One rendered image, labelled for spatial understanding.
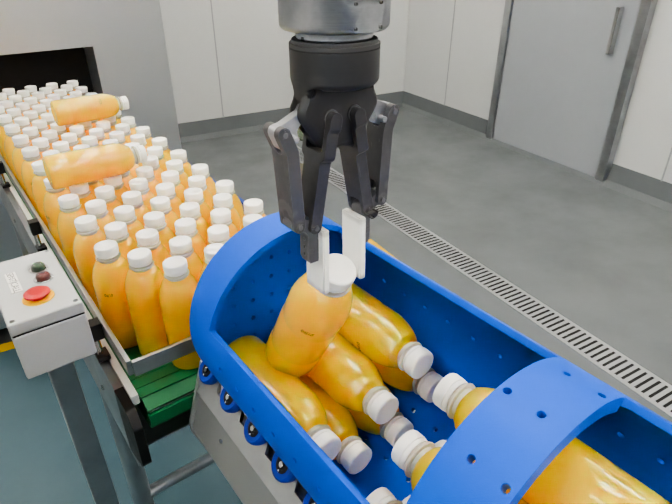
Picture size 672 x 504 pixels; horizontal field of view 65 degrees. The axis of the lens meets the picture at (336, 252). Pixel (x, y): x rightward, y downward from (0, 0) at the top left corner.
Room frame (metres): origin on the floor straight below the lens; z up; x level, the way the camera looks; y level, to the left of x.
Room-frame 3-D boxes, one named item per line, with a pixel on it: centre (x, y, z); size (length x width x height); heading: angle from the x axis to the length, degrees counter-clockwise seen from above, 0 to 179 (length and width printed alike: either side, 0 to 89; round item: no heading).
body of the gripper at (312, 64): (0.46, 0.00, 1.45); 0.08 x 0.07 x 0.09; 127
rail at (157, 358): (0.77, 0.17, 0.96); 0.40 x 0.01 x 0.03; 127
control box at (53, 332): (0.69, 0.47, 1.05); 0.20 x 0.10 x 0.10; 37
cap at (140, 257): (0.77, 0.33, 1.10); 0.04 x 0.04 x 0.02
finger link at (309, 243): (0.43, 0.03, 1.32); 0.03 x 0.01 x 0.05; 127
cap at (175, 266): (0.74, 0.26, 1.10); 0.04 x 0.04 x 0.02
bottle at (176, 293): (0.74, 0.26, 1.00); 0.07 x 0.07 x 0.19
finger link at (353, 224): (0.47, -0.02, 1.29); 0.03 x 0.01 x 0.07; 37
